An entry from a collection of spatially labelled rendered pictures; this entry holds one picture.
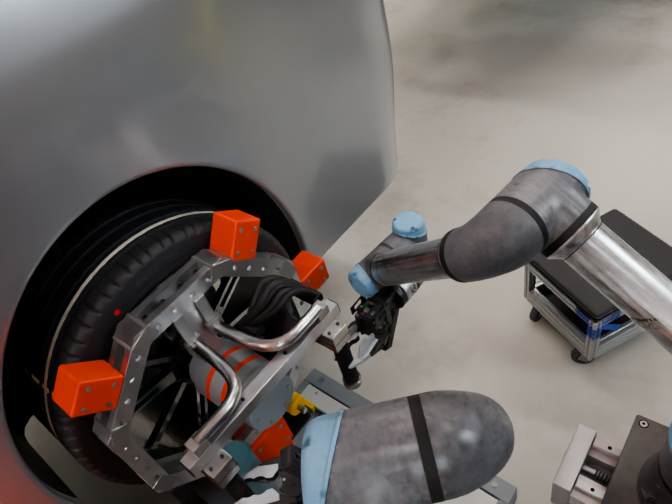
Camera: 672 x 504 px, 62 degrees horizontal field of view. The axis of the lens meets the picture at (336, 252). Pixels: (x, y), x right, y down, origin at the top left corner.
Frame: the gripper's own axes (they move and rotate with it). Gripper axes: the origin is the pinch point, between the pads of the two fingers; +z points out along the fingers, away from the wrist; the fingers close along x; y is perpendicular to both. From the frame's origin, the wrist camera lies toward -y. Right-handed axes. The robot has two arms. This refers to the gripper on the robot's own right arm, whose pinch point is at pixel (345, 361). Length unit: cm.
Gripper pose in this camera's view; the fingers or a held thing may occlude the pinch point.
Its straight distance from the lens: 127.0
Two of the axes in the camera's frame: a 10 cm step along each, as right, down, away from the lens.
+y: -2.2, -7.0, -6.8
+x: 7.7, 3.0, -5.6
